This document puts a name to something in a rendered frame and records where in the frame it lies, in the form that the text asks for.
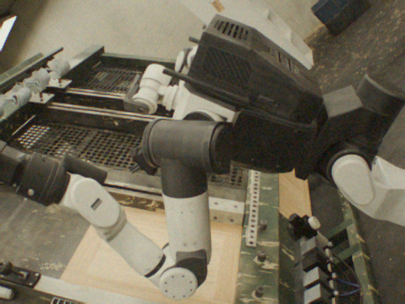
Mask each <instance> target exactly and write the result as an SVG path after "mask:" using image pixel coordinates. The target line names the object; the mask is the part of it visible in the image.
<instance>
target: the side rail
mask: <svg viewBox="0 0 405 304"><path fill-rule="evenodd" d="M176 61H177V59H166V58H160V57H154V56H138V55H131V54H115V53H110V52H107V53H104V54H103V55H101V62H105V63H117V64H127V65H137V66H144V67H148V66H150V65H152V64H158V65H161V66H162V67H166V68H169V69H175V65H176Z"/></svg>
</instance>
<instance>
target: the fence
mask: <svg viewBox="0 0 405 304"><path fill-rule="evenodd" d="M0 286H2V287H6V288H9V289H11V290H14V292H18V293H21V294H24V295H29V296H31V297H36V298H39V299H43V300H48V301H50V302H52V301H53V298H54V297H57V298H61V299H64V300H68V301H70V302H74V303H78V304H164V303H158V302H154V301H150V300H144V299H139V298H135V297H130V296H126V295H119V294H116V293H111V292H107V291H105V290H98V289H95V288H91V287H84V286H82V285H80V284H74V283H70V282H64V281H61V280H59V279H54V278H51V277H47V276H40V279H39V280H38V282H37V283H36V284H35V286H34V288H29V287H24V286H20V285H18V284H15V283H11V282H5V281H2V280H0Z"/></svg>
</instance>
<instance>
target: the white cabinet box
mask: <svg viewBox="0 0 405 304"><path fill-rule="evenodd" d="M180 1H181V2H182V3H183V4H184V5H185V6H186V7H187V8H188V9H189V10H191V11H192V12H193V13H194V14H195V15H196V16H197V17H199V18H200V19H201V20H202V21H203V22H204V23H205V24H206V25H208V24H209V22H210V21H211V20H212V18H213V17H214V16H215V14H219V15H221V16H224V17H227V18H229V19H231V20H236V21H238V22H241V23H243V24H245V25H249V26H251V27H253V28H255V29H256V30H258V31H259V32H261V33H262V34H263V35H264V36H266V37H267V38H269V39H270V40H272V41H274V42H275V43H276V44H277V45H278V46H280V47H281V48H282V49H283V50H285V51H286V52H288V53H289V54H291V55H292V56H293V57H294V58H296V59H297V60H298V61H299V62H301V63H302V64H303V65H304V66H305V67H306V68H307V69H308V70H310V69H311V68H312V67H313V66H314V64H313V61H312V51H311V49H310V48H309V47H308V45H307V44H306V43H305V42H304V41H303V40H302V39H301V38H300V37H299V36H298V35H297V34H296V33H295V32H294V31H293V30H292V29H291V28H290V27H289V26H288V25H287V24H286V23H285V22H284V21H283V20H282V19H281V18H280V17H279V16H278V15H277V14H276V13H275V12H274V11H273V10H272V9H271V8H270V7H269V6H268V5H267V4H266V3H265V2H264V1H262V0H180Z"/></svg>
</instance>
